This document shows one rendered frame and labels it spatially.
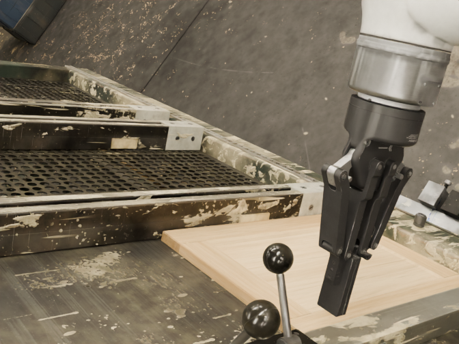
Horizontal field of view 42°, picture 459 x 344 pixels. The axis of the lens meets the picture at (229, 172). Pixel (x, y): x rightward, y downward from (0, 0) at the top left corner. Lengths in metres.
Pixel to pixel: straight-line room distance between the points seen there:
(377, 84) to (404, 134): 0.06
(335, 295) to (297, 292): 0.29
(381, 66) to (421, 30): 0.05
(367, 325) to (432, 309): 0.15
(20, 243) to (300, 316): 0.43
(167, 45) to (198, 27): 0.24
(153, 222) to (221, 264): 0.15
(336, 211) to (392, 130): 0.10
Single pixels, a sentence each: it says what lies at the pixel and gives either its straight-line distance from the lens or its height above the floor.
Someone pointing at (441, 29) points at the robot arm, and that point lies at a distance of 0.57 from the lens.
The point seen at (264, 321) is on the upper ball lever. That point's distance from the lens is 0.57.
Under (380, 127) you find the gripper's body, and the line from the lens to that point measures 0.59.
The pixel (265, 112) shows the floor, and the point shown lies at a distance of 2.98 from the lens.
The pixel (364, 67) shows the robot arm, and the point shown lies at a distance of 0.59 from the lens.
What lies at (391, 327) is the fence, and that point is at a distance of 0.89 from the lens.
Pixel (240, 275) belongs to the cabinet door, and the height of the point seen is 1.29.
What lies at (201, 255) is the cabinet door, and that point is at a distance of 1.00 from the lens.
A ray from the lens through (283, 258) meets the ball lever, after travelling 0.71.
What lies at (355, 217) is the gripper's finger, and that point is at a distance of 0.62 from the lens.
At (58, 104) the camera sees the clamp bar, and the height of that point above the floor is 1.24.
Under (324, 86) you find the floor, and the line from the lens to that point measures 2.88.
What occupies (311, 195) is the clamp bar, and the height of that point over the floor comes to 1.00.
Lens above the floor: 2.03
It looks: 44 degrees down
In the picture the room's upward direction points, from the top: 51 degrees counter-clockwise
